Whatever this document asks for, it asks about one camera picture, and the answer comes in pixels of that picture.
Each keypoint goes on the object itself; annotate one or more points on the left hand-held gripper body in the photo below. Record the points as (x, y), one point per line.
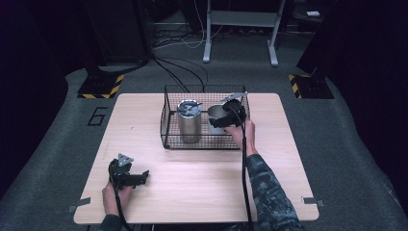
(121, 171)

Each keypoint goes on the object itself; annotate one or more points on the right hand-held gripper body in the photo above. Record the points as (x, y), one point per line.
(235, 110)

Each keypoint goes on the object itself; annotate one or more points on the silver metal mug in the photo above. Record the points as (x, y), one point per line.
(215, 114)

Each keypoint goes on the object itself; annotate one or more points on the steel tumbler with lid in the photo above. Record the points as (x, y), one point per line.
(189, 120)

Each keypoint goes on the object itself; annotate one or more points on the person's right hand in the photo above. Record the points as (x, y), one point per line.
(243, 138)

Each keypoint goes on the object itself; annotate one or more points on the person's left hand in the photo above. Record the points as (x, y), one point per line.
(115, 199)

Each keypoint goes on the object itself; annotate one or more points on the black yellow-striped stand base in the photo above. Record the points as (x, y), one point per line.
(309, 86)
(101, 85)

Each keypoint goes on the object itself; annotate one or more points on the small white box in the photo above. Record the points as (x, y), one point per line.
(313, 13)

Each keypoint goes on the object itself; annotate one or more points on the grey metal table bracket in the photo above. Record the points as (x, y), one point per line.
(78, 204)
(312, 200)

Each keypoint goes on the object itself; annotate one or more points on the white metal stand frame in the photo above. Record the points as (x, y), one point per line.
(240, 19)

